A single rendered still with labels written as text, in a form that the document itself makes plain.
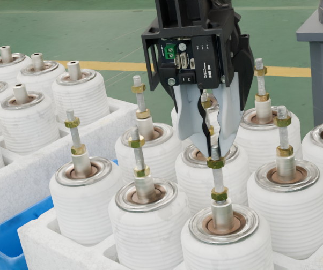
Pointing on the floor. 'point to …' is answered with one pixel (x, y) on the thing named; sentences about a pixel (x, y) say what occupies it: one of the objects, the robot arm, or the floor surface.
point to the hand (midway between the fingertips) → (215, 140)
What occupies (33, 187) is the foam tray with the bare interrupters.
